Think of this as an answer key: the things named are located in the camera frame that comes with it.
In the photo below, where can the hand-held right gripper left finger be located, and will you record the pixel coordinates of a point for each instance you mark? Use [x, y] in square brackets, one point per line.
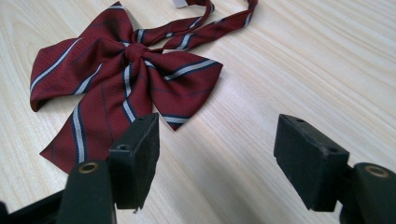
[135, 161]

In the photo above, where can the red striped bow tie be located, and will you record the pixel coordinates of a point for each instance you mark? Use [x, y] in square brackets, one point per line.
[106, 74]

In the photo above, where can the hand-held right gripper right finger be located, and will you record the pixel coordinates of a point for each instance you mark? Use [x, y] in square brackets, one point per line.
[308, 161]

